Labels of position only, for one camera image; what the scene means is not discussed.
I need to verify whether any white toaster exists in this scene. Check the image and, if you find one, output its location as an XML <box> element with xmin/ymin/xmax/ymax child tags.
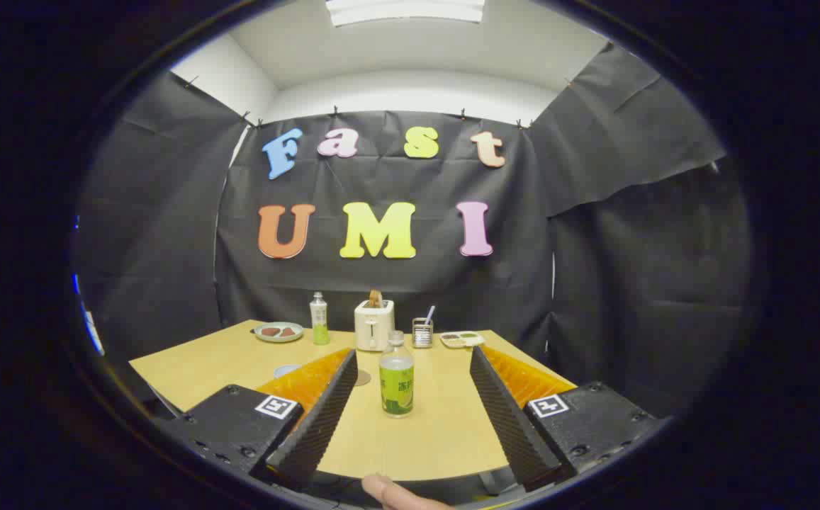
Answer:
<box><xmin>354</xmin><ymin>299</ymin><xmax>395</xmax><ymax>352</ymax></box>

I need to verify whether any wooden table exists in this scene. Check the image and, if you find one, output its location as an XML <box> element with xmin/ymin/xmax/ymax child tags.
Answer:
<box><xmin>129</xmin><ymin>319</ymin><xmax>578</xmax><ymax>482</ymax></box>

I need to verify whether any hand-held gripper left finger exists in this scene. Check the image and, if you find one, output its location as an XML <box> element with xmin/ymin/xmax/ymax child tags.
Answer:
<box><xmin>162</xmin><ymin>347</ymin><xmax>359</xmax><ymax>492</ymax></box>

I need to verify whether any ceiling light panel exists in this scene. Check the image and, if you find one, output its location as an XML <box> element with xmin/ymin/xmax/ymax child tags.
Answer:
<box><xmin>325</xmin><ymin>0</ymin><xmax>486</xmax><ymax>28</ymax></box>

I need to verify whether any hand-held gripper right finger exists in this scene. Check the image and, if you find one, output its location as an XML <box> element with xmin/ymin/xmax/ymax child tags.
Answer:
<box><xmin>469</xmin><ymin>345</ymin><xmax>665</xmax><ymax>493</ymax></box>

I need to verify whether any small white green bottle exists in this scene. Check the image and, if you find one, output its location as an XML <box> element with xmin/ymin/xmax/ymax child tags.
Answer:
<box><xmin>310</xmin><ymin>291</ymin><xmax>330</xmax><ymax>346</ymax></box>

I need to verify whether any white divided tray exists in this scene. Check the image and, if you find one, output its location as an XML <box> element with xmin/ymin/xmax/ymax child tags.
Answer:
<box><xmin>439</xmin><ymin>331</ymin><xmax>486</xmax><ymax>349</ymax></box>

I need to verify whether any pale green plate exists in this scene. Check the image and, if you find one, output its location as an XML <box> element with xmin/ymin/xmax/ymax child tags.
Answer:
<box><xmin>254</xmin><ymin>322</ymin><xmax>305</xmax><ymax>344</ymax></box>

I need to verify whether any green label juice bottle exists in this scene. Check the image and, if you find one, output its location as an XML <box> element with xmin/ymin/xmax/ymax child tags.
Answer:
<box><xmin>379</xmin><ymin>330</ymin><xmax>415</xmax><ymax>419</ymax></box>

